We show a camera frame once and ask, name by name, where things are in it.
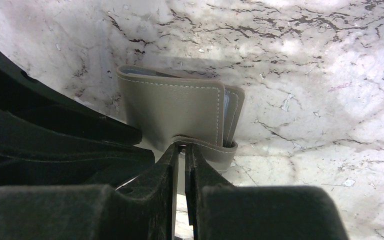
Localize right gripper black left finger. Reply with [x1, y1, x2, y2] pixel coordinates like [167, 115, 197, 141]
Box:
[0, 144, 179, 240]

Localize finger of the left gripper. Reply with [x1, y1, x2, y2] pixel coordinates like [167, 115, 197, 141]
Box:
[0, 110, 155, 187]

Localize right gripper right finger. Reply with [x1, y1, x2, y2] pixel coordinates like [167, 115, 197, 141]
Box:
[185, 143, 348, 240]

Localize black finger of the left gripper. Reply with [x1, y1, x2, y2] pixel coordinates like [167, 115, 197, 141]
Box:
[0, 52, 142, 146]

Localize grey card holder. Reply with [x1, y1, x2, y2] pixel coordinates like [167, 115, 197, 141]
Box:
[116, 65, 245, 172]

